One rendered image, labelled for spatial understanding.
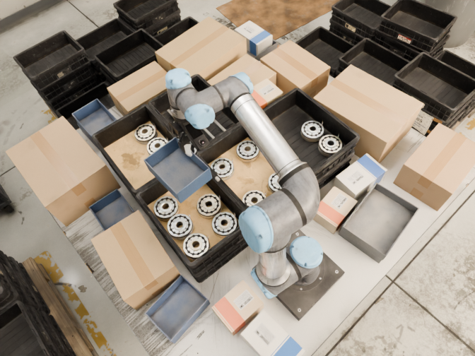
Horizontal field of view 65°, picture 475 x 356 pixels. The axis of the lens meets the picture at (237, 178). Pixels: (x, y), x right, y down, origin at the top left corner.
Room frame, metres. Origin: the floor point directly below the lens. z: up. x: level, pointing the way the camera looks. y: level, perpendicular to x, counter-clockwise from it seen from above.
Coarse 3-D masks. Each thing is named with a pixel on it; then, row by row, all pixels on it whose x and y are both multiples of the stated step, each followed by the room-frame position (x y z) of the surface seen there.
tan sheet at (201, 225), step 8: (168, 192) 0.83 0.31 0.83; (200, 192) 0.81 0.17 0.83; (208, 192) 0.81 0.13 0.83; (192, 200) 0.78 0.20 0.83; (152, 208) 0.76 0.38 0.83; (184, 208) 0.74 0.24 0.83; (192, 208) 0.74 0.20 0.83; (224, 208) 0.72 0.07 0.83; (192, 216) 0.70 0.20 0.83; (200, 216) 0.70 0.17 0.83; (200, 224) 0.66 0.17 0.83; (208, 224) 0.66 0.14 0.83; (224, 224) 0.65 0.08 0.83; (168, 232) 0.64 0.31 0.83; (192, 232) 0.63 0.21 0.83; (200, 232) 0.63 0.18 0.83; (208, 232) 0.62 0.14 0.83; (176, 240) 0.60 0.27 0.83; (216, 240) 0.58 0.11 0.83
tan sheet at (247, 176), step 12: (228, 156) 0.98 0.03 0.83; (240, 168) 0.91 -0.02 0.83; (252, 168) 0.90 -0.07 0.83; (264, 168) 0.90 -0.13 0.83; (228, 180) 0.86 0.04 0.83; (240, 180) 0.85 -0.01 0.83; (252, 180) 0.84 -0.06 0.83; (264, 180) 0.84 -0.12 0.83; (240, 192) 0.79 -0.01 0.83; (264, 192) 0.78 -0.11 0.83
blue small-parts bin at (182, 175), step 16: (176, 144) 0.88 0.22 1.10; (144, 160) 0.80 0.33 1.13; (160, 160) 0.83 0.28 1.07; (176, 160) 0.83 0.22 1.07; (192, 160) 0.82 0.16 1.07; (160, 176) 0.77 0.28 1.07; (176, 176) 0.76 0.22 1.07; (192, 176) 0.75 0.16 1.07; (208, 176) 0.72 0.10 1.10; (176, 192) 0.69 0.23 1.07; (192, 192) 0.68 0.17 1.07
